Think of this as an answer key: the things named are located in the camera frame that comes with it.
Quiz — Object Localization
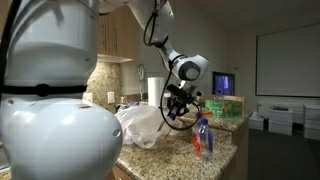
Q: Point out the translucent white plastic bag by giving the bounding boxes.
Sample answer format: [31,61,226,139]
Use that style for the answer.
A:
[114,104,183,150]

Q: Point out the white paper towel roll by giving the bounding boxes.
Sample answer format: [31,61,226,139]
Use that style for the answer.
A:
[147,76,166,109]

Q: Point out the white projection screen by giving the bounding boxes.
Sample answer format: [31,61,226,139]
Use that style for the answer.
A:
[255,22,320,99]

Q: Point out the white wall outlet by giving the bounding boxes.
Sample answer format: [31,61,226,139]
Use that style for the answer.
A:
[107,91,116,105]
[82,92,95,103]

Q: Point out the small blue-capped water bottle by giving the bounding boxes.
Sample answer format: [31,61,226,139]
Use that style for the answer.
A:
[198,117,215,163]
[155,112,177,137]
[191,122,202,158]

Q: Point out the white storage box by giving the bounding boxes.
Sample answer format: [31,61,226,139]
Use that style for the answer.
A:
[267,105,295,136]
[247,111,266,131]
[303,103,320,141]

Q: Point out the green cardboard box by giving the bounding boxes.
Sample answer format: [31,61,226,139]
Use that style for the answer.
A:
[203,98,244,119]

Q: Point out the small dark window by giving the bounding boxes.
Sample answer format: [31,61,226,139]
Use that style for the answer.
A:
[211,71,236,97]

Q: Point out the wooden wall cabinets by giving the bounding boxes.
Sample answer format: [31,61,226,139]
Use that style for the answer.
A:
[97,5,138,64]

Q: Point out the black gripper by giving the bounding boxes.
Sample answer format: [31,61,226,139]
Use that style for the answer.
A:
[166,83,199,118]

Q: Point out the orange marker pen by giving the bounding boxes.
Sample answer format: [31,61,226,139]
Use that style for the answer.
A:
[196,111,215,119]

